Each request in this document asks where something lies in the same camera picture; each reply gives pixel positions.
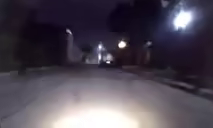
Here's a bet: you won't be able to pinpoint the dark vehicle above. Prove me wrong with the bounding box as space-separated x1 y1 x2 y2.
98 59 116 69

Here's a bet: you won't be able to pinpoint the street lamp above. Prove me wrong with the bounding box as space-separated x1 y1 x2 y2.
172 9 194 33
117 39 128 50

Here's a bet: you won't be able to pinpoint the grey asphalt road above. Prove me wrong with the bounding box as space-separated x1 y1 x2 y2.
0 63 213 128

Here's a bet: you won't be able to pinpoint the pale building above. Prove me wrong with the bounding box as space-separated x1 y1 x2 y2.
65 29 85 65

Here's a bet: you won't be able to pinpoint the dark trees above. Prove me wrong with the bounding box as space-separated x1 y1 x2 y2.
0 0 70 75
108 0 213 83

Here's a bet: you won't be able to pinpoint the pale kerb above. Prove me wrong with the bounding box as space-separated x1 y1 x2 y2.
122 66 213 98

